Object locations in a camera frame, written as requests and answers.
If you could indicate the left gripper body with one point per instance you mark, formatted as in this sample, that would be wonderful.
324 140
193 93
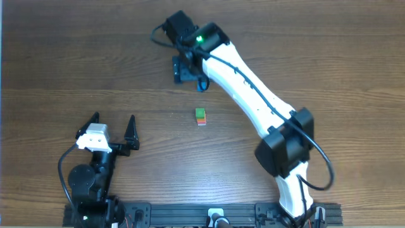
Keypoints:
120 149

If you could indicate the green cube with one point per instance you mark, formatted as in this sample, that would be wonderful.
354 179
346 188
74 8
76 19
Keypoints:
200 113

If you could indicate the red cube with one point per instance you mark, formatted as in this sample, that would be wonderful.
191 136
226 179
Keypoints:
202 122

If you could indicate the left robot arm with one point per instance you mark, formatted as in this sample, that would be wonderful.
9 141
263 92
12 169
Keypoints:
82 182

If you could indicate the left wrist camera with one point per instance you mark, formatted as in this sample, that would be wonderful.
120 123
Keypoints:
95 139

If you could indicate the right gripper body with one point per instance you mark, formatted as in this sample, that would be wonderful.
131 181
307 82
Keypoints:
183 73

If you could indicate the mounting rail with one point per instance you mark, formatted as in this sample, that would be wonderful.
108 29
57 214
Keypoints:
177 215

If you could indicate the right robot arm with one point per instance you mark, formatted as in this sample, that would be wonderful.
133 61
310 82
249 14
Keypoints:
246 88

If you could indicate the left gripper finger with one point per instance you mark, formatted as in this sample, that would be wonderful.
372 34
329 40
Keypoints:
93 119
132 136

